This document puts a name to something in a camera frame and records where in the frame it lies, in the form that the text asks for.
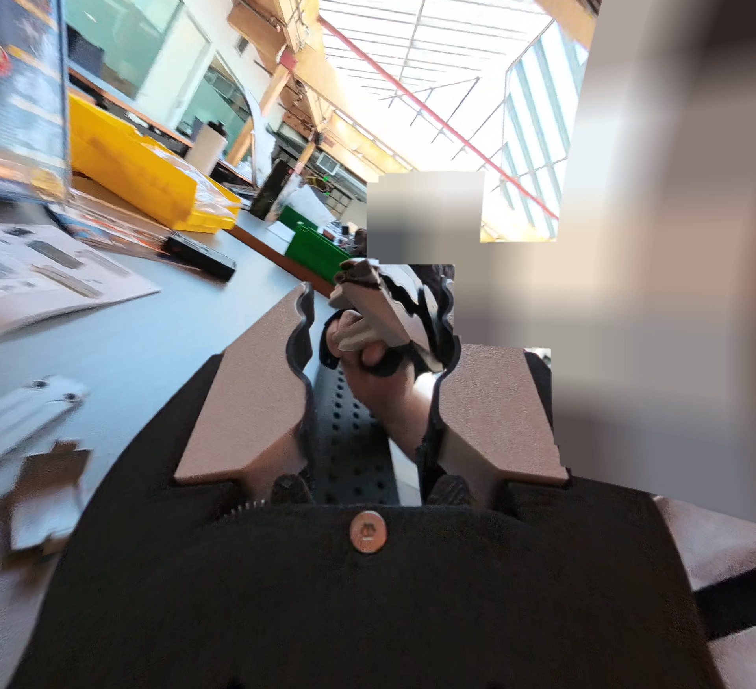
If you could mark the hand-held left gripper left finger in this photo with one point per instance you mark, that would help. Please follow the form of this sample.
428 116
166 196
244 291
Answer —
248 405

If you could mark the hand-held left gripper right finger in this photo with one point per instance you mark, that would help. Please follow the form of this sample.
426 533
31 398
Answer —
496 417

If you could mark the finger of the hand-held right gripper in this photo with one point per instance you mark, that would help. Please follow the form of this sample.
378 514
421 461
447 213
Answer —
422 311
372 311

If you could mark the grey desk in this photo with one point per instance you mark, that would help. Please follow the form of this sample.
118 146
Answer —
177 317

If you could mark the person's right hand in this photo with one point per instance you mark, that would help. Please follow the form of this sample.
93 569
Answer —
372 355

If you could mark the green storage bin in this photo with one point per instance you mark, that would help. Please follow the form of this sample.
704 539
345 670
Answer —
292 218
316 254

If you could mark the black perforated pad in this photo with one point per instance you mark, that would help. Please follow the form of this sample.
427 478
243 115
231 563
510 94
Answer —
348 452

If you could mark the black battery box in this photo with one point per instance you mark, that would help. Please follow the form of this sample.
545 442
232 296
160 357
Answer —
198 256

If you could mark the black carton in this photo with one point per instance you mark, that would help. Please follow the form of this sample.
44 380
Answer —
271 189

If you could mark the clear plastic bags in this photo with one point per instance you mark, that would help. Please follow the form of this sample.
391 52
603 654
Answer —
206 192

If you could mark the printed sheet on stand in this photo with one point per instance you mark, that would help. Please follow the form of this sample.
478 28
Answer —
260 133

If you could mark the long grey toy panel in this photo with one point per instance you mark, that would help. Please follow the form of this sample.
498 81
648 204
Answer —
35 411

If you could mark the small colourful leaflet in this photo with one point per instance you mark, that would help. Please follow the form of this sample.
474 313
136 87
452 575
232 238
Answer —
112 228

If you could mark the white instruction booklet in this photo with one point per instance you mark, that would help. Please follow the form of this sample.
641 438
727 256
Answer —
59 281

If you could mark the white bottle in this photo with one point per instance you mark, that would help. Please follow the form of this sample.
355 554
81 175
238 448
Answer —
206 148

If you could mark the person's torso in light shirt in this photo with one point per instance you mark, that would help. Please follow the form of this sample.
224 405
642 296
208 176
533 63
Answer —
720 547

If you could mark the yellow storage bin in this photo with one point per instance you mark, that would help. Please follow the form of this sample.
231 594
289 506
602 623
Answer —
130 169

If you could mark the blue toy robot box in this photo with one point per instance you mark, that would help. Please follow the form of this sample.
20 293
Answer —
29 80

